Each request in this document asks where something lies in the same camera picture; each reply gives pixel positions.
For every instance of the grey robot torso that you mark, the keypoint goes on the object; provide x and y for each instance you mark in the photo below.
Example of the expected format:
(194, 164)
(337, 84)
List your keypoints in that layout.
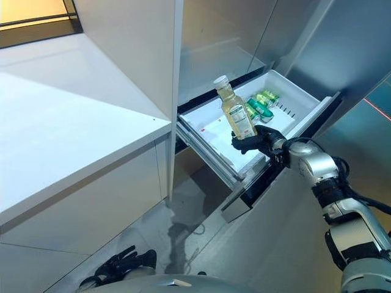
(177, 284)

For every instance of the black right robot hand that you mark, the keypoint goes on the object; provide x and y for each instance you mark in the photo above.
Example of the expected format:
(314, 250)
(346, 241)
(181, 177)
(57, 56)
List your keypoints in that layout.
(262, 140)

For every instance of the tall white cabinet panel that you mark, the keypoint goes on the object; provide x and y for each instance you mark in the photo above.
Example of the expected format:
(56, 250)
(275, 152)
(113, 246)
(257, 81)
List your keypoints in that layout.
(128, 45)

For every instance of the dark green drink can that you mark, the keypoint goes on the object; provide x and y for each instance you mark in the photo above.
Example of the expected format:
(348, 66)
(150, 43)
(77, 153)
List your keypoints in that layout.
(258, 107)

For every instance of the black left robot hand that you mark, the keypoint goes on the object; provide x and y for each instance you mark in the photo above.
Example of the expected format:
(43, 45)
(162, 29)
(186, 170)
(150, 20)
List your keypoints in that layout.
(122, 262)

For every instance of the stainless steel fridge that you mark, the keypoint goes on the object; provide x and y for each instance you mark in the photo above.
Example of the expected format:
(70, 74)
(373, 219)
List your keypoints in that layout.
(220, 30)

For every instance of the backlit window black frame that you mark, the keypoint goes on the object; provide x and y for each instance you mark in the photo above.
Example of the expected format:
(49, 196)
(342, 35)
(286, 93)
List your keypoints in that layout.
(30, 15)

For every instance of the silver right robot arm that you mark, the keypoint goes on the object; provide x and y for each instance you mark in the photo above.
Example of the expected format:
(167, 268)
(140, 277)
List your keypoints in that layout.
(320, 164)

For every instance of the light green drink can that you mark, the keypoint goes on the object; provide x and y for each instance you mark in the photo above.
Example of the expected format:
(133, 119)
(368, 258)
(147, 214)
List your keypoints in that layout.
(268, 97)
(259, 117)

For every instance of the white fridge drawer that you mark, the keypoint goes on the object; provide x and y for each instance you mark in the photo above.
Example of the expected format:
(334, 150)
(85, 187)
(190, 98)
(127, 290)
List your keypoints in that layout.
(210, 137)

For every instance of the yellow drink bottle white cap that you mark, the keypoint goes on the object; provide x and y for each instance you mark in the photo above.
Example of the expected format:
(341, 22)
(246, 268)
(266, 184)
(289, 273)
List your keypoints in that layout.
(238, 119)

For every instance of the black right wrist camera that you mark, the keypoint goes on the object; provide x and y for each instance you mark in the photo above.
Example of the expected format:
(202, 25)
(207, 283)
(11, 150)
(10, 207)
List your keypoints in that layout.
(279, 158)

